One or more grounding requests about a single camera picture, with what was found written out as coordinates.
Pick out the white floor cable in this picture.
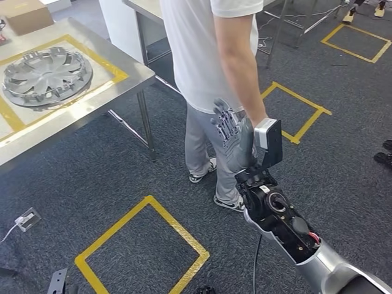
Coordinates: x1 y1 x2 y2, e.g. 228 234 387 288
0 217 26 244

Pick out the cardboard box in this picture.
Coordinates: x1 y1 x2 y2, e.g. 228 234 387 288
0 0 55 37

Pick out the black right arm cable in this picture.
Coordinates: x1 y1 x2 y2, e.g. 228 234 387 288
252 234 263 294

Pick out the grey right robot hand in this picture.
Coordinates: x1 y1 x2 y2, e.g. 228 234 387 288
210 98 257 174

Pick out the thin pale floor cable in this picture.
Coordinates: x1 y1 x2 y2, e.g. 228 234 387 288
257 36 273 56

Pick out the yellow floor tape square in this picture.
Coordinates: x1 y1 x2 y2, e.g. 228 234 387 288
261 81 332 145

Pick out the person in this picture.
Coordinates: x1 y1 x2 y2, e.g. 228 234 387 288
342 0 387 24
159 0 267 213

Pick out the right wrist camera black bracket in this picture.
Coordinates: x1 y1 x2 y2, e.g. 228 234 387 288
253 118 283 170

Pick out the steel workbench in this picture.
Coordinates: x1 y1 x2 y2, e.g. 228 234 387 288
98 0 348 95
0 17 156 172

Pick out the silver plastic wheel hubcap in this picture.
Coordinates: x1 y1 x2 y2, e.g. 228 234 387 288
2 47 94 111

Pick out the yellow workbench marking tape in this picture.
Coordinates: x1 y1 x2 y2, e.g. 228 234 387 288
0 34 129 143

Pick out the silver floor socket box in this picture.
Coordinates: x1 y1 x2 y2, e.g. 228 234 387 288
15 208 41 233

